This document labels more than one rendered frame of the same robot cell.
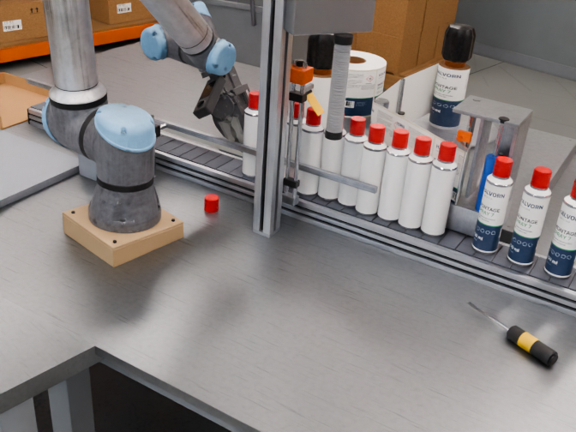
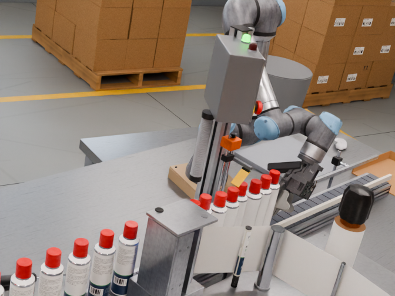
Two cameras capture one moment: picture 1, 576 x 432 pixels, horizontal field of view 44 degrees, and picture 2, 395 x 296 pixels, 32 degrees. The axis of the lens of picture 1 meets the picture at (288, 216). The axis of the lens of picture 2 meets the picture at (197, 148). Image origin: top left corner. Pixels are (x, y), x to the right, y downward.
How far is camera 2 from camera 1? 2.45 m
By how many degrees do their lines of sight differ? 86
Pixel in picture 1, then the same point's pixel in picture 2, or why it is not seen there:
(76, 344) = (106, 158)
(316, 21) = (207, 94)
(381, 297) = not seen: hidden behind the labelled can
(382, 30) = not seen: outside the picture
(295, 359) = (62, 204)
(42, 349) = (106, 151)
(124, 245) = (173, 170)
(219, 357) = (76, 186)
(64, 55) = not seen: hidden behind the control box
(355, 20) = (213, 107)
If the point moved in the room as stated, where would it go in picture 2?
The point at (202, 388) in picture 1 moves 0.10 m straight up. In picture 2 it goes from (57, 177) to (60, 151)
